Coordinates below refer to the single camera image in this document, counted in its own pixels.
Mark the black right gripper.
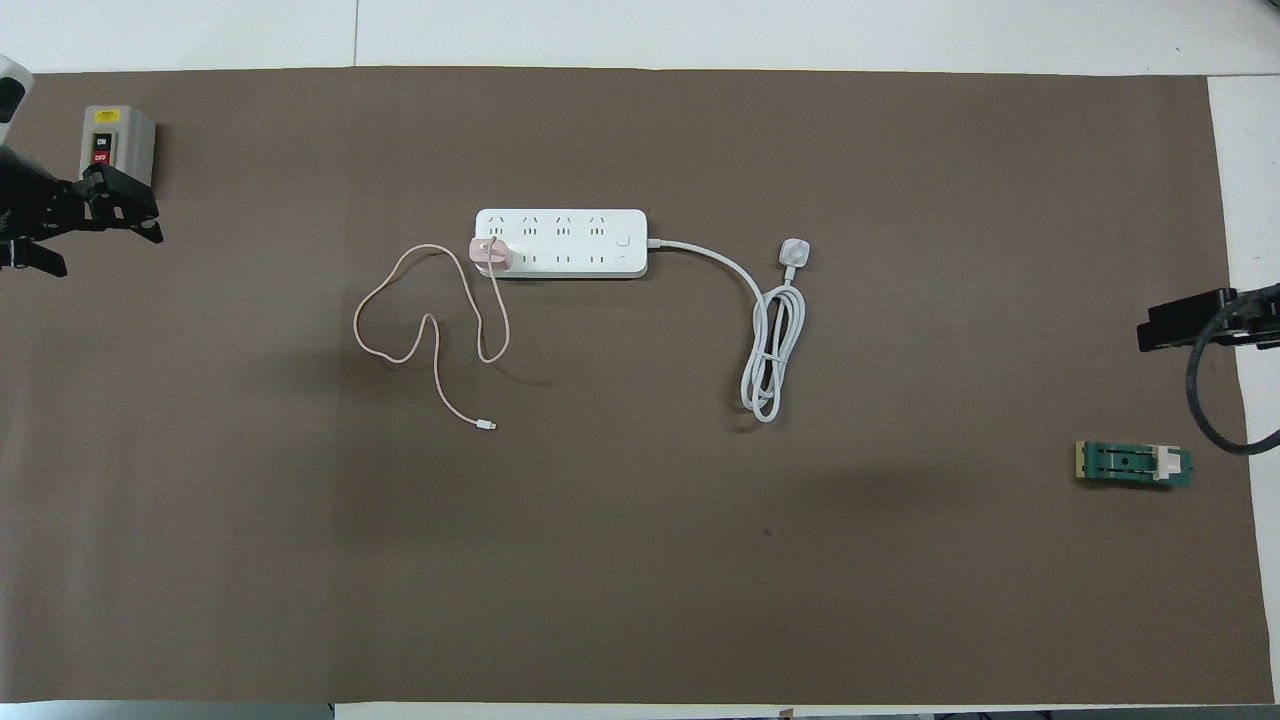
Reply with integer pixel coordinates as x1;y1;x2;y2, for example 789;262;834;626
1136;288;1280;354

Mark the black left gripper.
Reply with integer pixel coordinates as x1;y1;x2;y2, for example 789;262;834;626
0;150;165;279

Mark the pink charging cable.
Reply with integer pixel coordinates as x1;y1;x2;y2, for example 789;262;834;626
353;240;512;434

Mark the white power strip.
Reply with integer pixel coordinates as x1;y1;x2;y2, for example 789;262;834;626
474;207;649;280

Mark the brown table mat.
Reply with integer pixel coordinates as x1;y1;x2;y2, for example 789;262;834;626
0;66;1273;706

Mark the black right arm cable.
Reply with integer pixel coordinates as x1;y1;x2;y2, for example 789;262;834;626
1185;285;1280;457

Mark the grey on-off switch box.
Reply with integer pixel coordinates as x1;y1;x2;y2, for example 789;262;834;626
79;105;157;198

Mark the green knife switch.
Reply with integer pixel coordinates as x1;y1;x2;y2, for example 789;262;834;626
1075;440;1194;492

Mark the white power cord with plug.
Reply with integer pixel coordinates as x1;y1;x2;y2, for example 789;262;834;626
645;236;812;424

